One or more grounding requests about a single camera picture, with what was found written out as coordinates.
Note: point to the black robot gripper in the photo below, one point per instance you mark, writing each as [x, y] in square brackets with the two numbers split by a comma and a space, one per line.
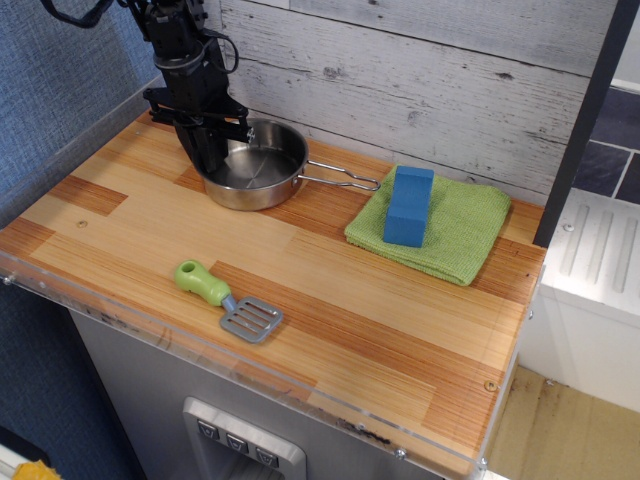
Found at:
[196, 101]

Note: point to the silver dispenser button panel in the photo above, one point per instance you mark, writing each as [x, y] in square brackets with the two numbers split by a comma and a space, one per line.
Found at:
[227, 447]

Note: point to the white ribbed side cabinet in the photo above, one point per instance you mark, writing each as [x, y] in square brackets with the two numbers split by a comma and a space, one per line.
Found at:
[583, 329]

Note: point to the blue wooden block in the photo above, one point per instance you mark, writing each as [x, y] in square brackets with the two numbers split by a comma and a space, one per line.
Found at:
[408, 210]

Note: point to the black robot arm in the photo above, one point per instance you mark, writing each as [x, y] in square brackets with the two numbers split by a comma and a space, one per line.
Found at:
[195, 63]

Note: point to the green microfiber cloth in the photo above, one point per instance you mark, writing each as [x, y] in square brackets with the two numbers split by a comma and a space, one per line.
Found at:
[463, 224]

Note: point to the green handled toy spatula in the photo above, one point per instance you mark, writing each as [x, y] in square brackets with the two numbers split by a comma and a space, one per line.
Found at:
[249, 318]

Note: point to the dark right support post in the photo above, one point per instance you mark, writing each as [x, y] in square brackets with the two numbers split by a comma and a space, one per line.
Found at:
[615, 40]

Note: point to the stainless steel pan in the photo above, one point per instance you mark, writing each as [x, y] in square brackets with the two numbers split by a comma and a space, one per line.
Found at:
[267, 170]

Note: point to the yellow black object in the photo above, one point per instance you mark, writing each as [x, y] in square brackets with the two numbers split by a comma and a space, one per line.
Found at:
[35, 471]

